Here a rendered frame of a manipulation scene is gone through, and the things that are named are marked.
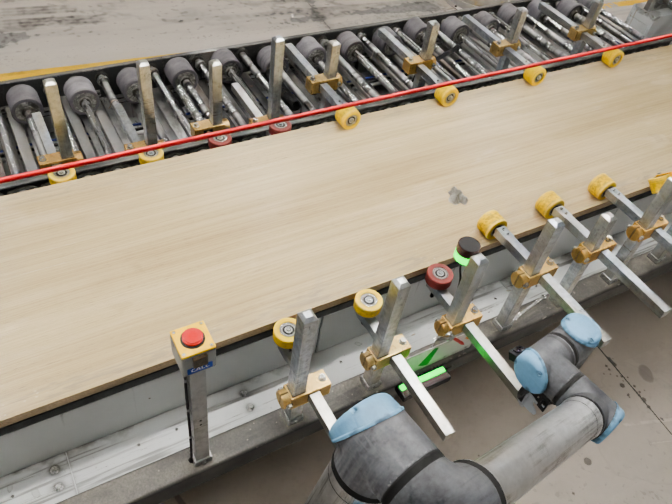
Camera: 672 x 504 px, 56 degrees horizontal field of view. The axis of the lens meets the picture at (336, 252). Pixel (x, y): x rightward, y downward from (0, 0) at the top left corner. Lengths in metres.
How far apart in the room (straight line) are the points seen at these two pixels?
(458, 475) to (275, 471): 1.56
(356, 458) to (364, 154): 1.43
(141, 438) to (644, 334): 2.39
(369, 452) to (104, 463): 1.01
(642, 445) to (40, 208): 2.44
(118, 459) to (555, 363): 1.13
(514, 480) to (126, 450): 1.10
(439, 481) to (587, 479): 1.87
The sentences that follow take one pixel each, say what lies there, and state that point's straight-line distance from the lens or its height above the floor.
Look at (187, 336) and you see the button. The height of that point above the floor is 1.23.
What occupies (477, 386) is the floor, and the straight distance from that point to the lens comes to 2.80.
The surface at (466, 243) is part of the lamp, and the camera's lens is 1.66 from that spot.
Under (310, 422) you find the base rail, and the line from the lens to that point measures 1.77.
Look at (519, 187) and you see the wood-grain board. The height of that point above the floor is 0.90.
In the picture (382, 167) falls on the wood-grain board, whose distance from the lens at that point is 2.19.
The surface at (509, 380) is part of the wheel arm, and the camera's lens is 1.78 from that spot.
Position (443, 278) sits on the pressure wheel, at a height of 0.91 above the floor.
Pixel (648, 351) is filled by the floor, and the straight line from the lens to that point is 3.30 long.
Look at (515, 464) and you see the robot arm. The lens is 1.09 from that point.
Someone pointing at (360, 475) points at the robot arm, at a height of 1.36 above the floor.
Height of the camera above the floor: 2.26
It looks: 47 degrees down
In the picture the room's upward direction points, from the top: 11 degrees clockwise
